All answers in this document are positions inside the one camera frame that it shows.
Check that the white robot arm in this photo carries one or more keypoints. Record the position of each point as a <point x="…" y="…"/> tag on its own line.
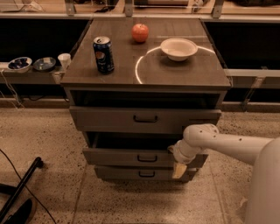
<point x="262" y="153"/>

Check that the black stand leg left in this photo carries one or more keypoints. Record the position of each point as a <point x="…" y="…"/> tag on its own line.
<point x="14" y="191"/>

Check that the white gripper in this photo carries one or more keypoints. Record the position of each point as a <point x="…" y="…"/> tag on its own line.
<point x="182" y="156"/>

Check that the grey drawer cabinet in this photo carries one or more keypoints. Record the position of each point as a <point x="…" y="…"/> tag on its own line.
<point x="144" y="77"/>

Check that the grey blue bowl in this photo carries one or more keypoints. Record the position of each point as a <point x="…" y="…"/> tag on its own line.
<point x="46" y="64"/>

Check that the white paper cup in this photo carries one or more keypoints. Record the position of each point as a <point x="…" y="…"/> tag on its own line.
<point x="65" y="60"/>

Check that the blue Pepsi can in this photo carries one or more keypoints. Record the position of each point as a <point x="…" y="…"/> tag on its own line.
<point x="103" y="54"/>

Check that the red apple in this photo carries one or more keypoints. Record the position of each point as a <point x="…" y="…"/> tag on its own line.
<point x="140" y="32"/>

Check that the blue white bowl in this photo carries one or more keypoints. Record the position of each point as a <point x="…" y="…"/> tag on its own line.
<point x="20" y="65"/>

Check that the grey drawer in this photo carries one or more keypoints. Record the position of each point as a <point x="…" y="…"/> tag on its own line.
<point x="129" y="158"/>
<point x="140" y="120"/>
<point x="141" y="173"/>

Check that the black shoe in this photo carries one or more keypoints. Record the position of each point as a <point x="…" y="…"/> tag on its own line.
<point x="24" y="214"/>

